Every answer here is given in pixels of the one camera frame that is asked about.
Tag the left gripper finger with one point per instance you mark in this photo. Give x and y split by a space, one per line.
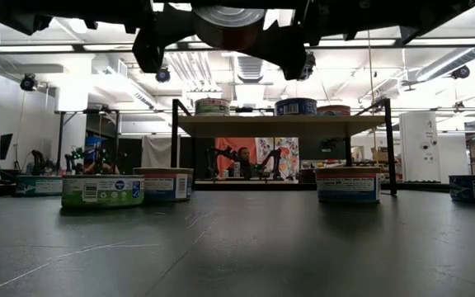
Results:
149 49
175 22

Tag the orange backdrop cloth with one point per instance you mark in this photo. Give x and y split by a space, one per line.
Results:
229 142

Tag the black ceiling camera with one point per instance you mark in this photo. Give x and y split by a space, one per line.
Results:
28 82
461 72
311 62
163 75

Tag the red label tuna can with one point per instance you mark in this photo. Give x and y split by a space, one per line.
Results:
229 20

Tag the dark blue barcode can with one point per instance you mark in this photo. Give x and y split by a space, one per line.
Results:
295 108

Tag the background black robot arm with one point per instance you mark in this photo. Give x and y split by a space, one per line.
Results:
272 158
39 158
221 158

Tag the Wild Planet blue can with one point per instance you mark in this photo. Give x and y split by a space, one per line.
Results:
333 110

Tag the black monitor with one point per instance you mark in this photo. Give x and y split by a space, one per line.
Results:
1 146

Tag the gold lid red blue can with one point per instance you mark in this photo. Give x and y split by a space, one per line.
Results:
346 185
167 185

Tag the person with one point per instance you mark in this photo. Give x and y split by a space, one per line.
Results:
97 168
243 158

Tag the black overhead frame beam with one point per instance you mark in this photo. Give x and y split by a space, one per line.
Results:
78 48

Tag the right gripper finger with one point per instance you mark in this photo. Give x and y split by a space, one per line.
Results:
293 64
285 39

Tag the dark blue fish can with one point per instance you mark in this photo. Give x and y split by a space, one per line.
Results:
468 189

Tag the green Bumble Bee tuna can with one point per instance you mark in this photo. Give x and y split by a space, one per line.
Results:
101 198
212 108

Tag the white ceiling air duct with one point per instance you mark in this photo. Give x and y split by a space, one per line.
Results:
250 68

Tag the colourful floral poster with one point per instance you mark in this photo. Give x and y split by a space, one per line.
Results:
289 144

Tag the white hanging cloth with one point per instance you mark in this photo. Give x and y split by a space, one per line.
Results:
157 150

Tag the blue storage bin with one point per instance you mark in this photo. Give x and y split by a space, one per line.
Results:
93 142

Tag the teal label fish can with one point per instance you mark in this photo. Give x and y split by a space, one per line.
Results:
35 187

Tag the wooden shelf with black frame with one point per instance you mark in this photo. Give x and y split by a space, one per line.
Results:
262 125

